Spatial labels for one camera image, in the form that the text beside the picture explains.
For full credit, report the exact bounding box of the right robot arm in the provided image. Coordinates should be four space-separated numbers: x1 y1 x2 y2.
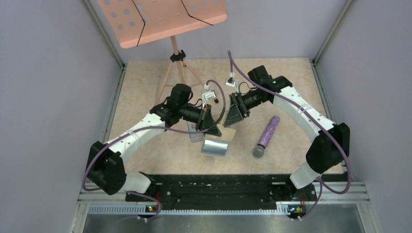
223 66 350 200

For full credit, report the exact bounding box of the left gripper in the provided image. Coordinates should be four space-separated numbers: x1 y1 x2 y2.
179 103 222 136

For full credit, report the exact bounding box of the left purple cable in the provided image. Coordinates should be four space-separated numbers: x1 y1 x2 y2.
81 80 226 192

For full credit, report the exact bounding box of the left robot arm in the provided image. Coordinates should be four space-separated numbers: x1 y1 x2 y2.
83 83 225 201

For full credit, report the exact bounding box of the clear plastic card box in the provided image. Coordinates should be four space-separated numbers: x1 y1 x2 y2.
183 113 205 143

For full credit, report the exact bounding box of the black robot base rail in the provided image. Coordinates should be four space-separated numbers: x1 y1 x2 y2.
147 174 316 211

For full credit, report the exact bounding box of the purple cable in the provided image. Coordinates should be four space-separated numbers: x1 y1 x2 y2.
81 80 226 192
227 50 354 196

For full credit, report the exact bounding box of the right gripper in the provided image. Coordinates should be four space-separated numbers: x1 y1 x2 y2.
224 88 268 128

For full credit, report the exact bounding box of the grey slotted cable duct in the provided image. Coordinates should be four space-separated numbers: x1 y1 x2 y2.
88 203 304 216

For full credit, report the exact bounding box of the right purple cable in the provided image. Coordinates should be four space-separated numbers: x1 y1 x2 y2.
227 50 354 196

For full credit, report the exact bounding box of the pink music stand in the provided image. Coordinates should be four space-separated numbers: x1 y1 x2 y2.
97 0 228 103

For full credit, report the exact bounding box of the purple glitter microphone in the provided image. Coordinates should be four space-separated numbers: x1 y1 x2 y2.
252 116 280 158

